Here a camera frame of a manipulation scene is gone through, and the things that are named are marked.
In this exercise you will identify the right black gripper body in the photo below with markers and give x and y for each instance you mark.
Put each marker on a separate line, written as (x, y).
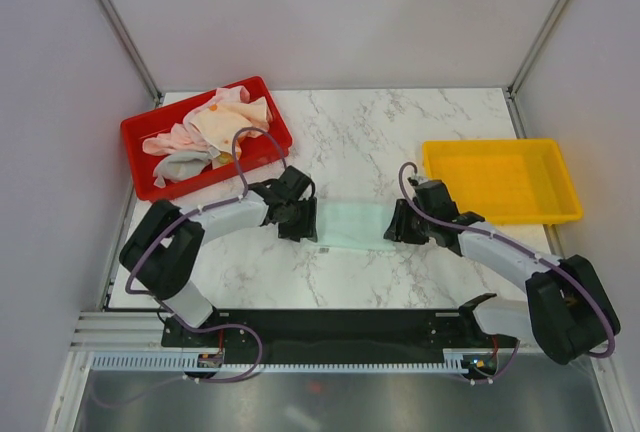
(428, 223)

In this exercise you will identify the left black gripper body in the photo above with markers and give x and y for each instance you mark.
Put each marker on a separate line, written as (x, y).
(292, 213)

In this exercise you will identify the mint green towel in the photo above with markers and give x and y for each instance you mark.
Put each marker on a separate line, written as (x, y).
(353, 225)

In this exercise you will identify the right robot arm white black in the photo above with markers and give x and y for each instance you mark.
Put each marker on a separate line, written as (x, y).
(566, 312)

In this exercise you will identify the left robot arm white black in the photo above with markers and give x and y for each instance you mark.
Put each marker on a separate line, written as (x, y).
(162, 251)

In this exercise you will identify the yellow plastic bin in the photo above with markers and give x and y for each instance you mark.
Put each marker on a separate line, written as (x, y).
(508, 181)

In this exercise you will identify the red plastic bin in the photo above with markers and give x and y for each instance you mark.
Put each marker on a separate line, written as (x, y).
(257, 153)

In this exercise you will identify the cream orange-dotted towel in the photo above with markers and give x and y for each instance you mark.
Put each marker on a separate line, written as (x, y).
(219, 126)

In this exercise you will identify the grey towel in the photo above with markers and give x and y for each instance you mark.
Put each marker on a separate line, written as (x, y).
(180, 166)

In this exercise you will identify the pink striped towel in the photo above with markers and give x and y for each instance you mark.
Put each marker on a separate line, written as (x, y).
(183, 136)

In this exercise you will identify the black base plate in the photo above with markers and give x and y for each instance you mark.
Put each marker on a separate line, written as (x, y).
(319, 336)

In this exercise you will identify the right aluminium frame post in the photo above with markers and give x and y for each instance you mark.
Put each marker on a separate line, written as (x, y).
(534, 52)

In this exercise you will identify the aluminium frame post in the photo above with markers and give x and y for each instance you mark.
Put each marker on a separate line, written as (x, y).
(123, 36)
(534, 52)

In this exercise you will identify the white slotted cable duct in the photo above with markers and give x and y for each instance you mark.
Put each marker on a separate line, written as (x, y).
(193, 362)

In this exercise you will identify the left aluminium frame post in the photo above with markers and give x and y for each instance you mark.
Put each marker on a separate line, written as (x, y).
(123, 36)

